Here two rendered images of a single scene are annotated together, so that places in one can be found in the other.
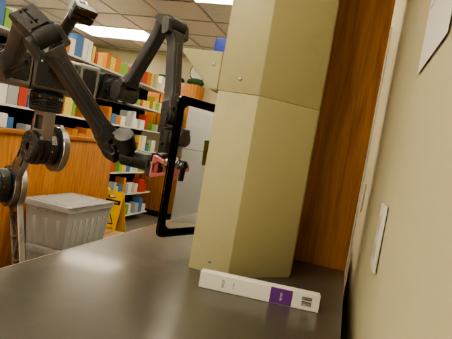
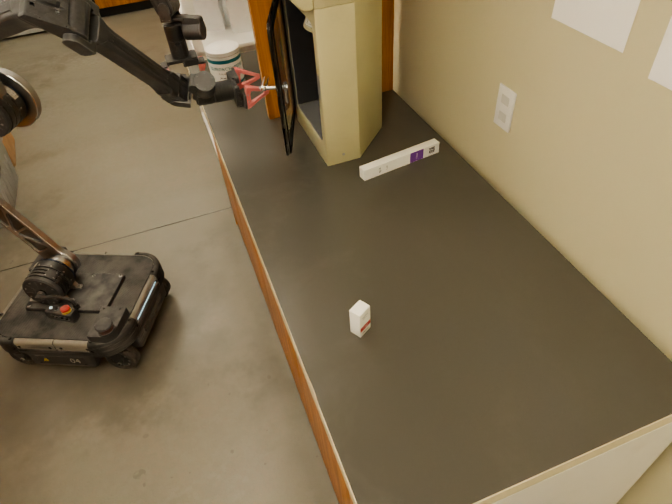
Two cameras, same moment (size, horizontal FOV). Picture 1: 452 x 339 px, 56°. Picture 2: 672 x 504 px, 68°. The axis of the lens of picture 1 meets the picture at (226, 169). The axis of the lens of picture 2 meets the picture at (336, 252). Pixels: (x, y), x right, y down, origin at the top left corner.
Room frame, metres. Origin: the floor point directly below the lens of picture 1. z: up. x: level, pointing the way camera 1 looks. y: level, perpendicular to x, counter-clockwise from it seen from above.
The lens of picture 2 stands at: (-0.01, 0.78, 1.85)
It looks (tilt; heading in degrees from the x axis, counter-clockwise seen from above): 44 degrees down; 327
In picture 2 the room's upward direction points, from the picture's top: 5 degrees counter-clockwise
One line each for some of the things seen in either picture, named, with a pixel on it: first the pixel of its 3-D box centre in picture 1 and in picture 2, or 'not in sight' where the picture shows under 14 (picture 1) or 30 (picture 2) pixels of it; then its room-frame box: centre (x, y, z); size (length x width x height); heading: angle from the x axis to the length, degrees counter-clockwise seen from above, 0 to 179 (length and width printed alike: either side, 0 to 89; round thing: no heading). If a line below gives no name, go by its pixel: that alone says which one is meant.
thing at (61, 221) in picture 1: (69, 219); not in sight; (3.32, 1.15, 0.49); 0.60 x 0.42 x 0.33; 164
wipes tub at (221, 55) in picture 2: not in sight; (225, 65); (1.85, 0.01, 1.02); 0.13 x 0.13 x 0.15
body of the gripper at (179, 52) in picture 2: (165, 152); (179, 50); (1.63, 0.24, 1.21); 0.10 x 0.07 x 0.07; 74
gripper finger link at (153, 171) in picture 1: (163, 167); (252, 91); (1.27, 0.18, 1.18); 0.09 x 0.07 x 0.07; 76
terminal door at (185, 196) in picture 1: (202, 169); (283, 73); (1.28, 0.07, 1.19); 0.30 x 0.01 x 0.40; 143
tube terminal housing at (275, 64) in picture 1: (270, 134); (339, 15); (1.22, -0.11, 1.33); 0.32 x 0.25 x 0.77; 164
